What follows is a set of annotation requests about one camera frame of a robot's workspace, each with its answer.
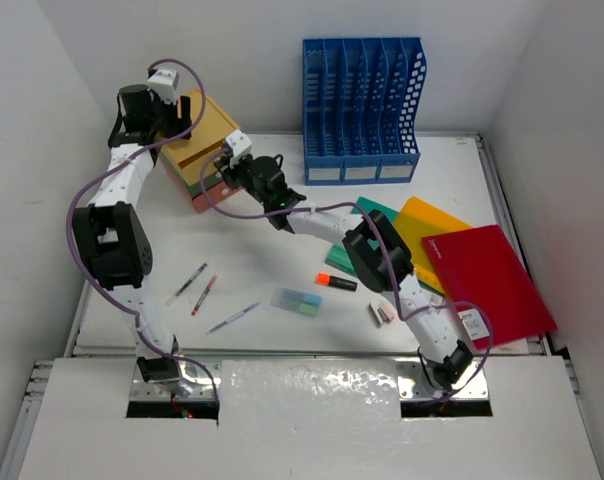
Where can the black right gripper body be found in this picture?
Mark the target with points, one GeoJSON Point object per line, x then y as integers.
{"type": "Point", "coordinates": [241, 176]}

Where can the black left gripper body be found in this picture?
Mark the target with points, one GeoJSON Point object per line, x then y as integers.
{"type": "Point", "coordinates": [166, 118]}

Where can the drawer box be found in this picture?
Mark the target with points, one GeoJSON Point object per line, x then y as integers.
{"type": "Point", "coordinates": [183, 159]}

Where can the green clip file folder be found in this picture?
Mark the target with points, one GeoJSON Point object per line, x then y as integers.
{"type": "Point", "coordinates": [371, 246]}

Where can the red gel pen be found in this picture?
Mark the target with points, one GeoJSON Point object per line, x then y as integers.
{"type": "Point", "coordinates": [205, 293]}

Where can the orange black highlighter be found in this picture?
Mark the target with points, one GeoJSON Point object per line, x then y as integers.
{"type": "Point", "coordinates": [333, 281]}

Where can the blue pastel highlighter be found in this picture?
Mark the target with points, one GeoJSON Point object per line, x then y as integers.
{"type": "Point", "coordinates": [298, 296]}

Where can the blue gel pen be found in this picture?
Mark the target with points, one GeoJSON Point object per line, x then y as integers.
{"type": "Point", "coordinates": [233, 318]}

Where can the green pastel highlighter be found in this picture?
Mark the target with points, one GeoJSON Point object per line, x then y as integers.
{"type": "Point", "coordinates": [295, 306]}

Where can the black gel pen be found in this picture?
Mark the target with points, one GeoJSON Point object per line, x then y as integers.
{"type": "Point", "coordinates": [186, 284]}

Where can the yellow translucent folder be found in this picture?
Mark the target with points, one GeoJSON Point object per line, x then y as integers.
{"type": "Point", "coordinates": [416, 220]}

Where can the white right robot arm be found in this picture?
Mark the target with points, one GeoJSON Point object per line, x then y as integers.
{"type": "Point", "coordinates": [445, 355]}

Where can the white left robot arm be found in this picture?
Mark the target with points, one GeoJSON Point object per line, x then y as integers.
{"type": "Point", "coordinates": [109, 237]}

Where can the blue file organizer rack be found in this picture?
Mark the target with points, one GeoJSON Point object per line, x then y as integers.
{"type": "Point", "coordinates": [360, 103]}

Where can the white pink stapler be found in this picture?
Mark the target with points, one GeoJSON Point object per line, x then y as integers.
{"type": "Point", "coordinates": [383, 312]}

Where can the red folder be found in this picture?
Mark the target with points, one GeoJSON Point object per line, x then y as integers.
{"type": "Point", "coordinates": [480, 271]}

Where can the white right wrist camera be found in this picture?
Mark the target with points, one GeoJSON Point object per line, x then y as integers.
{"type": "Point", "coordinates": [239, 145]}

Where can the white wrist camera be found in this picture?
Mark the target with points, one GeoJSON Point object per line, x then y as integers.
{"type": "Point", "coordinates": [239, 145]}
{"type": "Point", "coordinates": [163, 82]}

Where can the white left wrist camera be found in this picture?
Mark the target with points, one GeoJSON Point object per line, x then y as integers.
{"type": "Point", "coordinates": [163, 82]}

